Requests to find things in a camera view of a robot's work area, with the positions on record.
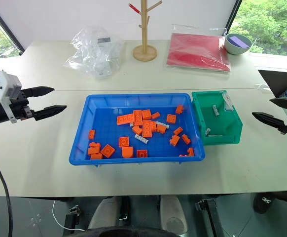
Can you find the white label card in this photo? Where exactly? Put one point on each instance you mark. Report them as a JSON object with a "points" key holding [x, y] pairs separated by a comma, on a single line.
{"points": [[227, 101]]}

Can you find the square orange building block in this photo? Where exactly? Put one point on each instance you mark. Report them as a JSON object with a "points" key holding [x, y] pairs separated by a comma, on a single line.
{"points": [[124, 142], [142, 153], [171, 118], [146, 114], [137, 130], [108, 150], [94, 150], [174, 140]]}

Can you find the blue plastic tray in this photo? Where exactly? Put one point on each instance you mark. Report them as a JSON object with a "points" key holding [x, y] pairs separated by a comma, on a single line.
{"points": [[109, 133]]}

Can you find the rounded orange building block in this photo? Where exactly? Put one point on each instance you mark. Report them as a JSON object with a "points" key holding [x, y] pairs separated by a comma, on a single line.
{"points": [[127, 152]]}

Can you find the clear plastic bag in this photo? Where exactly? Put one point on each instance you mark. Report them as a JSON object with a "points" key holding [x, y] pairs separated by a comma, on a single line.
{"points": [[96, 54]]}

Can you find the grey rounded robot leg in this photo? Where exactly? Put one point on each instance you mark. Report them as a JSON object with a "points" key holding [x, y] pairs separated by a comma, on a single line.
{"points": [[104, 212]]}

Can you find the black table leg bracket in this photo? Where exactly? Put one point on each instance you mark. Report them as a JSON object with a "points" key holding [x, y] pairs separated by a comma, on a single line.
{"points": [[72, 218], [207, 212]]}

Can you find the purple block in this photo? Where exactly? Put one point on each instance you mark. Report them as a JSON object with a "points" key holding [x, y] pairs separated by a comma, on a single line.
{"points": [[239, 41]]}

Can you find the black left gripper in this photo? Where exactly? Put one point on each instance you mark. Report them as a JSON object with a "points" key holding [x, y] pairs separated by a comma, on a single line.
{"points": [[20, 108]]}

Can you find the wooden tree stand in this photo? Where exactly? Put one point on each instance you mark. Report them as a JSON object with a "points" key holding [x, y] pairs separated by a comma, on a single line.
{"points": [[144, 50]]}

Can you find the red marker pen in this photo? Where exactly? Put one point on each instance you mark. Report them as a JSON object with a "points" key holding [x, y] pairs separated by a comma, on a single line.
{"points": [[134, 7]]}

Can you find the red folder in plastic sleeve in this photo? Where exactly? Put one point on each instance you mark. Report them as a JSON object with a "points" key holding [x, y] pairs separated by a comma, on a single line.
{"points": [[197, 53]]}

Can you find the black window frame bar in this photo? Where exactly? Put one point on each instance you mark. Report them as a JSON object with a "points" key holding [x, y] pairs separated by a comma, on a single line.
{"points": [[5, 27], [232, 14]]}

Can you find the black bin with bottle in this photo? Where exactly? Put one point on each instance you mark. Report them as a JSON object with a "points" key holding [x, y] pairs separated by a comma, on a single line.
{"points": [[274, 81]]}

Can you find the small orange building block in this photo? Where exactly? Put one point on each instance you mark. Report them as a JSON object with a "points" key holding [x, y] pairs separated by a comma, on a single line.
{"points": [[190, 151], [178, 130], [161, 128], [186, 139], [96, 156], [179, 109], [154, 125], [155, 115], [94, 144], [92, 134]]}

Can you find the white rounded robot leg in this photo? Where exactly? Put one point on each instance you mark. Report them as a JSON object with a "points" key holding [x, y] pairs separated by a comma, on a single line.
{"points": [[173, 212]]}

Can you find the green plastic bin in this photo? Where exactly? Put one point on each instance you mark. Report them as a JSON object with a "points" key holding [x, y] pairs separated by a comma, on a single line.
{"points": [[222, 126]]}

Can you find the grey bowl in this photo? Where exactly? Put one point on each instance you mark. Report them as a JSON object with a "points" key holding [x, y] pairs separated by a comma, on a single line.
{"points": [[234, 49]]}

